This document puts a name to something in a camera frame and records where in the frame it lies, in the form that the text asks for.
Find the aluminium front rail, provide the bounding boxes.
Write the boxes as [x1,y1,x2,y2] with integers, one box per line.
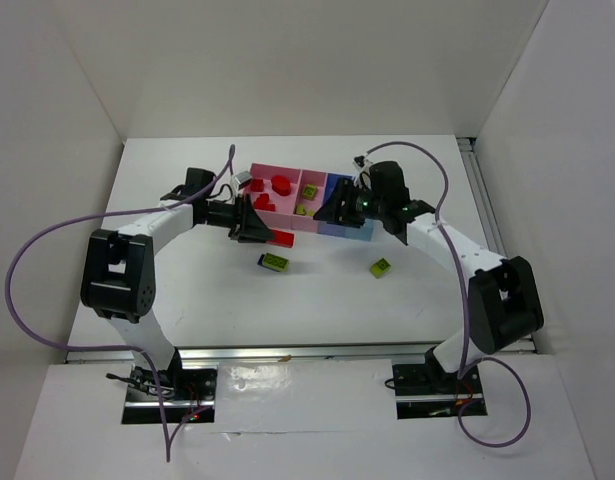
[66,338,537,364]

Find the small green lego brick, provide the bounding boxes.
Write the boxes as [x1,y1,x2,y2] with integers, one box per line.
[370,258,391,279]

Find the light blue container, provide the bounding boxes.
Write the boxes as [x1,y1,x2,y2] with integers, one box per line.
[344,219,375,242]

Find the small pink container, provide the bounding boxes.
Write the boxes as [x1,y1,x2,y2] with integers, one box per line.
[291,169,327,233]

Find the aluminium side rail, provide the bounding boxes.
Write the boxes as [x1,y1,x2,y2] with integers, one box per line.
[456,135,533,346]

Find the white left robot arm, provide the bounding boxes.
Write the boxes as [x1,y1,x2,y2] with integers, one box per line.
[80,168,274,390]

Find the green lego brick with studs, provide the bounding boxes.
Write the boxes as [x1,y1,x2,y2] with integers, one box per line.
[301,184,318,200]

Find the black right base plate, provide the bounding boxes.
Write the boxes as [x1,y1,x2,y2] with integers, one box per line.
[384,364,487,420]

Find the dark blue container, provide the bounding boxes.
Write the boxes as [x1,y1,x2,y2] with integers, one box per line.
[318,173,351,237]

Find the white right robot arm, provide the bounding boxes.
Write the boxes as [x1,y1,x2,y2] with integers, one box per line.
[314,161,544,384]

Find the green lego plate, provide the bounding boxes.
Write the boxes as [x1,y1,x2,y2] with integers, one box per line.
[265,254,289,272]

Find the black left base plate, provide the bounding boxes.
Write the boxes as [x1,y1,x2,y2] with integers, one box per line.
[121,367,218,425]

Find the large red lego brick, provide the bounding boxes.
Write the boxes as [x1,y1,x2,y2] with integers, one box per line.
[267,230,295,248]

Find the small red lego brick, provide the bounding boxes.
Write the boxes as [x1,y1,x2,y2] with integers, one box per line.
[250,179,265,193]

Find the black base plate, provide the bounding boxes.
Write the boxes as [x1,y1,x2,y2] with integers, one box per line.
[384,364,487,420]
[121,367,218,425]

